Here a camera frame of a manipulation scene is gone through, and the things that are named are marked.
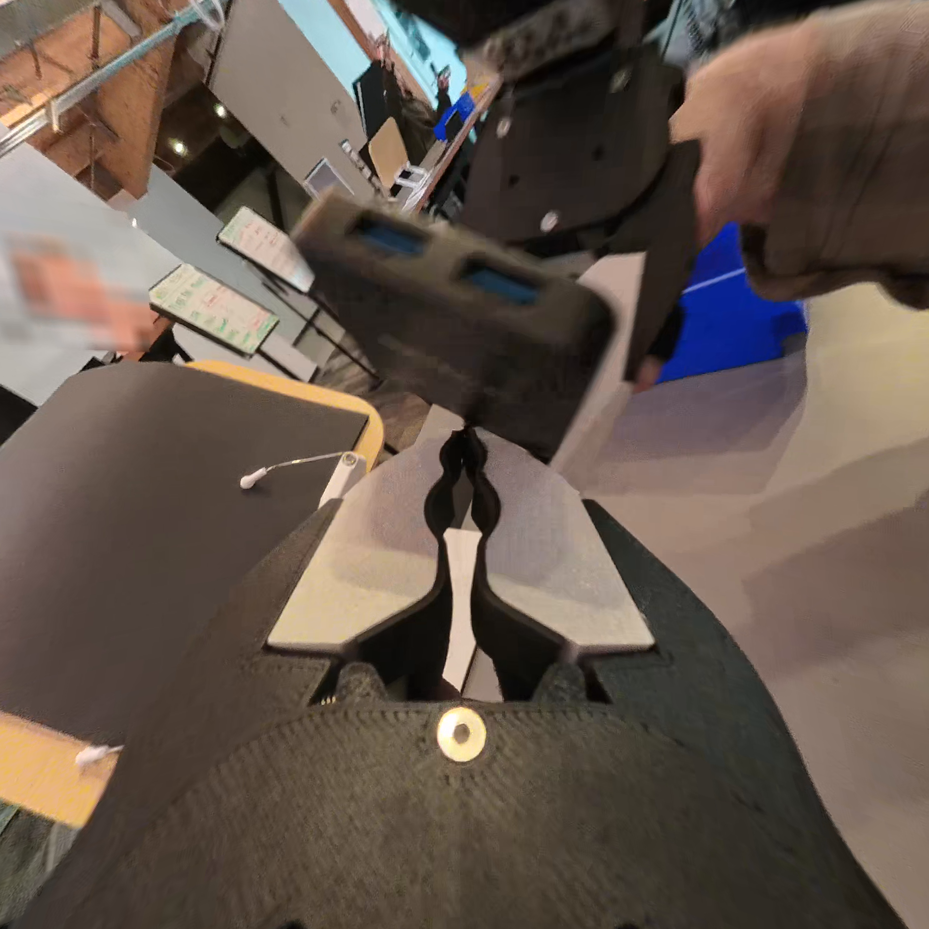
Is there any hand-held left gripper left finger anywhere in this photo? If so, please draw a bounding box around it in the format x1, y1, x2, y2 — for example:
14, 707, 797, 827
268, 432, 454, 657

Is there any person's right hand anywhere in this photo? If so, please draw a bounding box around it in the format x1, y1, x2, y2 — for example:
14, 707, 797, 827
674, 27, 817, 251

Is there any whiteboard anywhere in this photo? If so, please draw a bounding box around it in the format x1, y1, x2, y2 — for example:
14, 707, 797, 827
217, 205, 315, 293
149, 262, 281, 358

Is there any black board with wooden edge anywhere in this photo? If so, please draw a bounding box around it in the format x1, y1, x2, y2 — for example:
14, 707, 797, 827
0, 360, 387, 831

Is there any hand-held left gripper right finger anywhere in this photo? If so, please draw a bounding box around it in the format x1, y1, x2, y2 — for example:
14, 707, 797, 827
465, 432, 659, 661

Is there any person's right forearm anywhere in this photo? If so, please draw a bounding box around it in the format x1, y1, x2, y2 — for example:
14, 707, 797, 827
744, 0, 929, 310

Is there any black adapter with thin cable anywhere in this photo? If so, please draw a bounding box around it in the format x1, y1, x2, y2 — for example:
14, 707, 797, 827
289, 189, 619, 460

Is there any blue divided plastic bin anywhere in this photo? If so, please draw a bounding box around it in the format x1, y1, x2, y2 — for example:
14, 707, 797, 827
661, 218, 808, 384

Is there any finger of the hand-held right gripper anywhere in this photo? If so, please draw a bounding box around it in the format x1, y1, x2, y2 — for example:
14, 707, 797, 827
552, 253, 650, 468

